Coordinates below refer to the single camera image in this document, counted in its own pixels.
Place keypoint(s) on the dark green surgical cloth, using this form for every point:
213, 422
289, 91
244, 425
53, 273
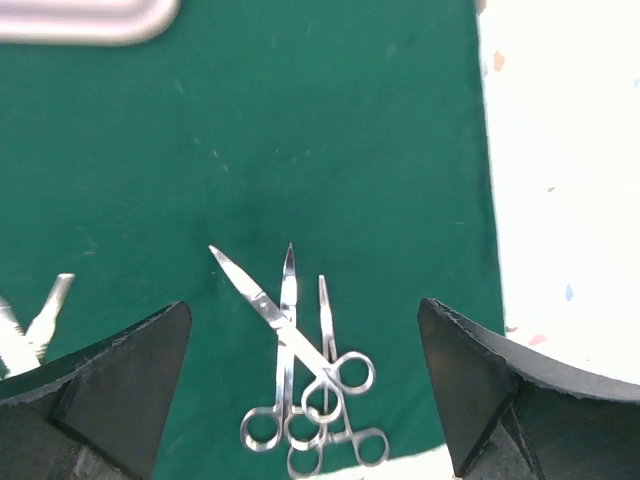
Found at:
352, 132

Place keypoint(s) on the steel instrument tray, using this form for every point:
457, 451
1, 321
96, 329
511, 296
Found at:
87, 23

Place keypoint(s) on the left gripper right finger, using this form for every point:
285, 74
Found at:
509, 412

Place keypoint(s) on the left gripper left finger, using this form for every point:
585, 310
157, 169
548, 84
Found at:
99, 412

